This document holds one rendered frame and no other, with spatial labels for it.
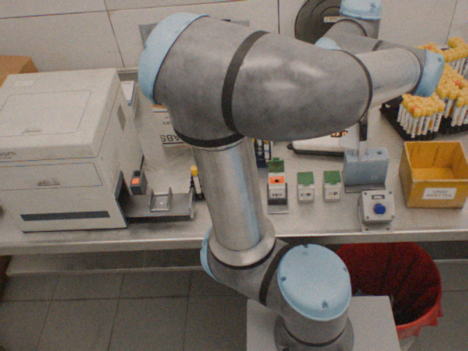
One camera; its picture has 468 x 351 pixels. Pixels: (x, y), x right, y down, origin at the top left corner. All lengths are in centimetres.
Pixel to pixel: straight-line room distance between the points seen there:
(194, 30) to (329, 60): 15
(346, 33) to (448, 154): 53
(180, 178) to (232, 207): 64
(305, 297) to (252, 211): 16
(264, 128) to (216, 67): 8
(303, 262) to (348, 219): 42
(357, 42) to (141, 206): 66
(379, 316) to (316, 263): 26
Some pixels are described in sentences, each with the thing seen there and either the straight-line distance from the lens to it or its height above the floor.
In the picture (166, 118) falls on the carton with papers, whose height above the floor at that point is 98.
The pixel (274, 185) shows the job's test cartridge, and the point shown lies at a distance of 118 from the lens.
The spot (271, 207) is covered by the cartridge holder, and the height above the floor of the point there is 89.
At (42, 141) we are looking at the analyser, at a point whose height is 117.
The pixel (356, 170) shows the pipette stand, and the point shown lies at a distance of 124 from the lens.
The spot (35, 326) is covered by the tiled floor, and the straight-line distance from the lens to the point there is 229.
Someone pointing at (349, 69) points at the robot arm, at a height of 152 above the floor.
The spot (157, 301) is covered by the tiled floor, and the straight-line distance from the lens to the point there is 215.
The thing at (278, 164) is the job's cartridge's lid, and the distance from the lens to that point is 119.
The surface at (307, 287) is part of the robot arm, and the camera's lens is 79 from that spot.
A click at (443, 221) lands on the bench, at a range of 126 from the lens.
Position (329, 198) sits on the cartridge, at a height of 89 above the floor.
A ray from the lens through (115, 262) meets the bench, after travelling 198.
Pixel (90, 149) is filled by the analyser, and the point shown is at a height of 115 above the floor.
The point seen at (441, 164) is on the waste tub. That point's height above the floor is 90.
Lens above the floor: 183
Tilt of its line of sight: 46 degrees down
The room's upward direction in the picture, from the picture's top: 8 degrees counter-clockwise
